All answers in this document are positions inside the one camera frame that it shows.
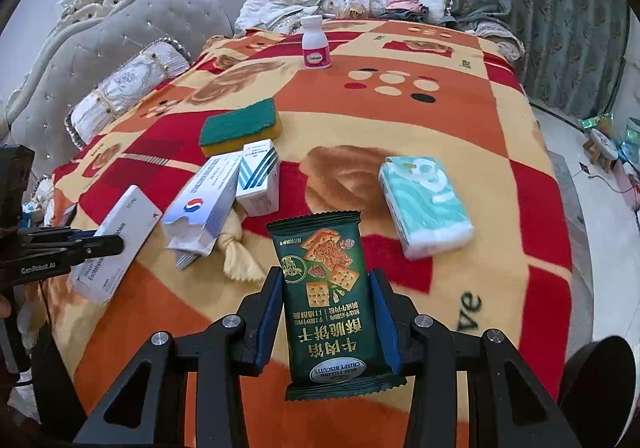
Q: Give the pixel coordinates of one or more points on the grey patterned rug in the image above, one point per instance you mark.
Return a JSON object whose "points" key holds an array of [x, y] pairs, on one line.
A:
{"points": [[575, 238]]}

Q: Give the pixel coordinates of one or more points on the green biscuit packet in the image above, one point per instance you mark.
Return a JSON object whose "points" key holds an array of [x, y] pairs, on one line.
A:
{"points": [[327, 308]]}

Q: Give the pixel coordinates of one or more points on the white crumpled cloth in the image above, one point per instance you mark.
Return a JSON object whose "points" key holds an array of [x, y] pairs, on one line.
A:
{"points": [[270, 10]]}

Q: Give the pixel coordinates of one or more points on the white pill bottle pink label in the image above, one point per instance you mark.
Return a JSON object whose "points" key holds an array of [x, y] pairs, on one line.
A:
{"points": [[315, 45]]}

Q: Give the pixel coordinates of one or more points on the yellow twisted wrapper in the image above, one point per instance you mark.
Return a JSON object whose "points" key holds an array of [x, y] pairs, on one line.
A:
{"points": [[240, 253]]}

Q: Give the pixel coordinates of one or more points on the printed blanket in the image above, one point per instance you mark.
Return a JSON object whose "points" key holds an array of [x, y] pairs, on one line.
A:
{"points": [[340, 128]]}

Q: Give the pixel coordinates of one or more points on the green yellow sponge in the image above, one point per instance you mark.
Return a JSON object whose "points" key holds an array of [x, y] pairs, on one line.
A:
{"points": [[240, 128]]}

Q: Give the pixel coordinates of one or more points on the teal tissue pack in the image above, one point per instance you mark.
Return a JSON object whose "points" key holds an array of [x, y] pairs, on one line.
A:
{"points": [[425, 205]]}

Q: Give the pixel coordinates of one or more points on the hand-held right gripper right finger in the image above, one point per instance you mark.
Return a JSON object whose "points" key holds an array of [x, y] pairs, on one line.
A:
{"points": [[385, 323]]}

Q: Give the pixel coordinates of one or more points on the black round bin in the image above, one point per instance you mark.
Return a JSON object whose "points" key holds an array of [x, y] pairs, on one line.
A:
{"points": [[600, 378]]}

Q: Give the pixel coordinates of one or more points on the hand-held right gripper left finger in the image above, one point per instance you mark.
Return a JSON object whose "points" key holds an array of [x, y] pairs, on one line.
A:
{"points": [[267, 318]]}

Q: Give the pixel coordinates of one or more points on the pile of clothes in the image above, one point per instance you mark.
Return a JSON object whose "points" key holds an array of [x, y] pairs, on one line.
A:
{"points": [[410, 4]]}

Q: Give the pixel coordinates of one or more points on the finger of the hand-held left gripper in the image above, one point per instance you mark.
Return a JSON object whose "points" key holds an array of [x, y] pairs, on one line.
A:
{"points": [[55, 234], [95, 247]]}

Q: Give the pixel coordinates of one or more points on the small wooden stool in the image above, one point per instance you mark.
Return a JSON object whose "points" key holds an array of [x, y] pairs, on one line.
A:
{"points": [[600, 145]]}

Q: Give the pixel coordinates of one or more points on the grey tufted sofa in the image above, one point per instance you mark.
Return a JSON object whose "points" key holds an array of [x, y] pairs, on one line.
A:
{"points": [[125, 23]]}

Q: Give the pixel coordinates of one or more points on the white blue medicine box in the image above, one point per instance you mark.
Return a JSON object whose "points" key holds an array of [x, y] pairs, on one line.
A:
{"points": [[205, 203]]}

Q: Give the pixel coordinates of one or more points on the person's left hand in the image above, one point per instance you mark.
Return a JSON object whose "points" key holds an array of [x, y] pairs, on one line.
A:
{"points": [[4, 308]]}

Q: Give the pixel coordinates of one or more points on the white box teal stripes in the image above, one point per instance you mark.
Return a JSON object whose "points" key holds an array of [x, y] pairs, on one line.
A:
{"points": [[257, 178]]}

